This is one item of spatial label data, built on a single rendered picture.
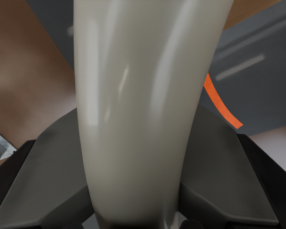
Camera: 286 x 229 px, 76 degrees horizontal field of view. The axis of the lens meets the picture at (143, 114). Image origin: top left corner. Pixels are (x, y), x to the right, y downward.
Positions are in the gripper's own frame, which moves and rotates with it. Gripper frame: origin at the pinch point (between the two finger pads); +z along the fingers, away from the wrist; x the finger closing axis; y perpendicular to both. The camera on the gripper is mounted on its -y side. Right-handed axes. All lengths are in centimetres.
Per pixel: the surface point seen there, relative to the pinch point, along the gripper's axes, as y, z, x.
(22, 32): 5, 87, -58
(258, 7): -3, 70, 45
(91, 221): 48, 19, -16
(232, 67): 25, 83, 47
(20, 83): 32, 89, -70
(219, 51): 16, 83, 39
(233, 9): -2, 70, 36
